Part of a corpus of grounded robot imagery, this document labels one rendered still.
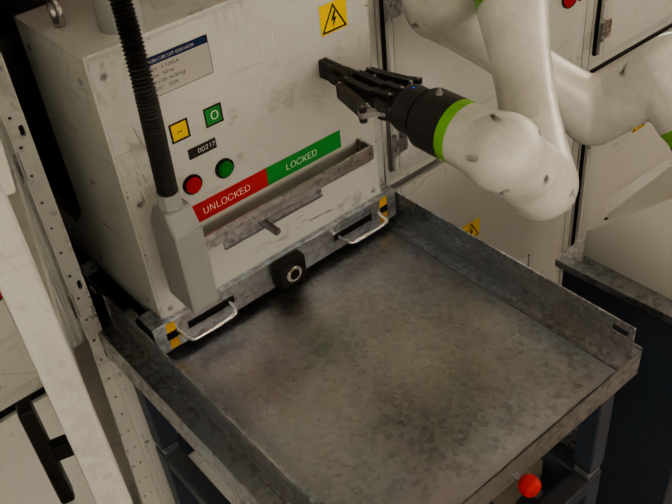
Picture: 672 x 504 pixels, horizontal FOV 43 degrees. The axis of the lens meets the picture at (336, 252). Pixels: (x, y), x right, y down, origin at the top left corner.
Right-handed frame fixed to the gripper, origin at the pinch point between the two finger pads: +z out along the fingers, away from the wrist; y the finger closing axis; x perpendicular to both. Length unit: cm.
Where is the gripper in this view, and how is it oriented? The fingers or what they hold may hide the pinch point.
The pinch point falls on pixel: (336, 73)
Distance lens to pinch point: 137.7
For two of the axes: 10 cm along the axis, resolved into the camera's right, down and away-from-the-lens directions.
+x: -0.9, -7.7, -6.3
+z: -6.4, -4.4, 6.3
